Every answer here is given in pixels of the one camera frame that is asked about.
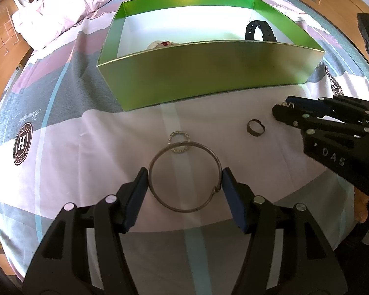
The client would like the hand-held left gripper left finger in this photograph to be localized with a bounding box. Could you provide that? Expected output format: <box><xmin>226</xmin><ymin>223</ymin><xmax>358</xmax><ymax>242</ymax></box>
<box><xmin>25</xmin><ymin>167</ymin><xmax>150</xmax><ymax>295</ymax></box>

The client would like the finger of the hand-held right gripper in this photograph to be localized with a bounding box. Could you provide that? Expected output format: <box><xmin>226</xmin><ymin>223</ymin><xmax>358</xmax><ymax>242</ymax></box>
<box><xmin>272</xmin><ymin>104</ymin><xmax>369</xmax><ymax>137</ymax></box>
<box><xmin>282</xmin><ymin>95</ymin><xmax>369</xmax><ymax>120</ymax></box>

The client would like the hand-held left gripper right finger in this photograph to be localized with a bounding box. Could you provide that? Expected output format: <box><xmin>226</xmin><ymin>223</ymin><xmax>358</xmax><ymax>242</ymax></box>
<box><xmin>221</xmin><ymin>167</ymin><xmax>348</xmax><ymax>295</ymax></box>

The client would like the dark metal ring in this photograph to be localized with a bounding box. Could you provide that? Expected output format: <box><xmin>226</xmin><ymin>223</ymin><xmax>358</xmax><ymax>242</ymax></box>
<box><xmin>247</xmin><ymin>119</ymin><xmax>265</xmax><ymax>136</ymax></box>

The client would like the silver bangle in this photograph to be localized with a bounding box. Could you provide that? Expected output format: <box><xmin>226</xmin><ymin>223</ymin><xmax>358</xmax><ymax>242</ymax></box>
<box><xmin>148</xmin><ymin>141</ymin><xmax>224</xmax><ymax>213</ymax></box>

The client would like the green cardboard box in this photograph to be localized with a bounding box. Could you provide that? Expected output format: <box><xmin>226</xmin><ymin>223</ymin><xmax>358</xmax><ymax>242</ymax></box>
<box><xmin>97</xmin><ymin>0</ymin><xmax>326</xmax><ymax>111</ymax></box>

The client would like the black wrist watch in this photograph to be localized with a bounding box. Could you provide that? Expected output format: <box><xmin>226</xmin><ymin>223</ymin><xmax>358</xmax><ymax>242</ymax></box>
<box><xmin>245</xmin><ymin>20</ymin><xmax>278</xmax><ymax>42</ymax></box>

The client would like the person's right hand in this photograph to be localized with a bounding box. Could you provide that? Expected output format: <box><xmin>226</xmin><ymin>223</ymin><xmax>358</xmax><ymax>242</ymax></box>
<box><xmin>354</xmin><ymin>187</ymin><xmax>369</xmax><ymax>222</ymax></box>

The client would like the wooden headboard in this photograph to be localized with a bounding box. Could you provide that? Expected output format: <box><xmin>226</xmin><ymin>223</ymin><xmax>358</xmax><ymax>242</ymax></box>
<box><xmin>0</xmin><ymin>0</ymin><xmax>44</xmax><ymax>108</ymax></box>

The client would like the pink pillow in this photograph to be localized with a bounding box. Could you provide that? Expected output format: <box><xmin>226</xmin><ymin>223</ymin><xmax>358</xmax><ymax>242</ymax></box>
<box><xmin>12</xmin><ymin>0</ymin><xmax>128</xmax><ymax>50</ymax></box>

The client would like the patterned silver ring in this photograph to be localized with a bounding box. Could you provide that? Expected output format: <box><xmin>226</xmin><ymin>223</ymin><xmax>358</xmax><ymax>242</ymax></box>
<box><xmin>167</xmin><ymin>130</ymin><xmax>192</xmax><ymax>154</ymax></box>

